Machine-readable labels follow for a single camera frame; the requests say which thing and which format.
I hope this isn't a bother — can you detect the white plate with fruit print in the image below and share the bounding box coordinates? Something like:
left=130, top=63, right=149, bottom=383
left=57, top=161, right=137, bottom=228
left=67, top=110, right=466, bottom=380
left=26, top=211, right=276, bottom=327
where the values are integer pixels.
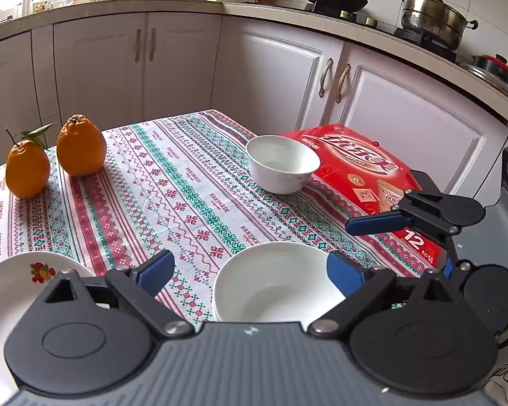
left=0, top=251, right=111, bottom=406

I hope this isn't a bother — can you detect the red green patterned tablecloth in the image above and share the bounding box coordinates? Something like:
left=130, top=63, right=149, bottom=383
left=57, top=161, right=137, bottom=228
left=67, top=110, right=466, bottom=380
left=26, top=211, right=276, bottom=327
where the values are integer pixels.
left=0, top=109, right=445, bottom=333

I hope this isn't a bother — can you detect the beige kitchen countertop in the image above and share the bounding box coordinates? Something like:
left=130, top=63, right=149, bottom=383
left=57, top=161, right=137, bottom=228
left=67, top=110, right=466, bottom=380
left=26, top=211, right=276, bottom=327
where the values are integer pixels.
left=0, top=0, right=508, bottom=132

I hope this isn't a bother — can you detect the orange with stem and leaves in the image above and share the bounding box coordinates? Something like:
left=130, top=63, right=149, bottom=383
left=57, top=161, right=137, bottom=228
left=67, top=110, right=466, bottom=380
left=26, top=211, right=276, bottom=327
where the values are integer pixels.
left=5, top=123, right=56, bottom=200

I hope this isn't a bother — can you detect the white bowl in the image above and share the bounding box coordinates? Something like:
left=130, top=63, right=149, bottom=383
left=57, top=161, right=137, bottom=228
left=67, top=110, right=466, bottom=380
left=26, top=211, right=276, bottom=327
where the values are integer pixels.
left=212, top=242, right=348, bottom=324
left=246, top=134, right=321, bottom=195

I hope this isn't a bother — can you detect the red cardboard box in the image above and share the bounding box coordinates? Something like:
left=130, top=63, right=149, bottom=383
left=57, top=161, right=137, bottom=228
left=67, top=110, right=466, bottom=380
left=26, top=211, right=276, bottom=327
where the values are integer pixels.
left=278, top=123, right=447, bottom=269

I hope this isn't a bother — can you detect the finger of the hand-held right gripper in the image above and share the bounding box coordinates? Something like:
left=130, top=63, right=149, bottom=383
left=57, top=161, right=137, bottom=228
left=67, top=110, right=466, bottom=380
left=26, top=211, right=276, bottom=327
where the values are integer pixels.
left=346, top=170, right=460, bottom=244
left=442, top=232, right=475, bottom=282

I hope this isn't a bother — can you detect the red lidded pot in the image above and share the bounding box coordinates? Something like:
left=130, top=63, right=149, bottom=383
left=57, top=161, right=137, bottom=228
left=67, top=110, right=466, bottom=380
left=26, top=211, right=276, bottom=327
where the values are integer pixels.
left=459, top=53, right=508, bottom=104

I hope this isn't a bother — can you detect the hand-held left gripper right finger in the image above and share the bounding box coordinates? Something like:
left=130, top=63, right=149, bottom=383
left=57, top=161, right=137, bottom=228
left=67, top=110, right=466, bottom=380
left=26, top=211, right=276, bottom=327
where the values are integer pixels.
left=308, top=251, right=470, bottom=341

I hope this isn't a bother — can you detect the gas stove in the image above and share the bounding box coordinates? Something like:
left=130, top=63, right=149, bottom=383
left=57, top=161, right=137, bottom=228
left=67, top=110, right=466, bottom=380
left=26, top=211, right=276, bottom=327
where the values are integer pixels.
left=302, top=2, right=460, bottom=63

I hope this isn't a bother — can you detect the stainless steel pot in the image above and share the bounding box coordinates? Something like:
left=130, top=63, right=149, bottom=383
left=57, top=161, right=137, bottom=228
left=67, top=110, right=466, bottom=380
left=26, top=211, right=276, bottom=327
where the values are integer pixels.
left=396, top=0, right=478, bottom=51

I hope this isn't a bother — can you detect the large bumpy orange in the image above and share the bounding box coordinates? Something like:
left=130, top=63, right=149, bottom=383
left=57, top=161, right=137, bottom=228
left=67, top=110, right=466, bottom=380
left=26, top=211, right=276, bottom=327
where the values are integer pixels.
left=56, top=114, right=107, bottom=177

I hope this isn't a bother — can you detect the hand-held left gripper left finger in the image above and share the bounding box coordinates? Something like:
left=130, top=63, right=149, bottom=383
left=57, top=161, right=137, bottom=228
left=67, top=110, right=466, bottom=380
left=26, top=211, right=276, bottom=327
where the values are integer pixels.
left=44, top=249, right=194, bottom=339

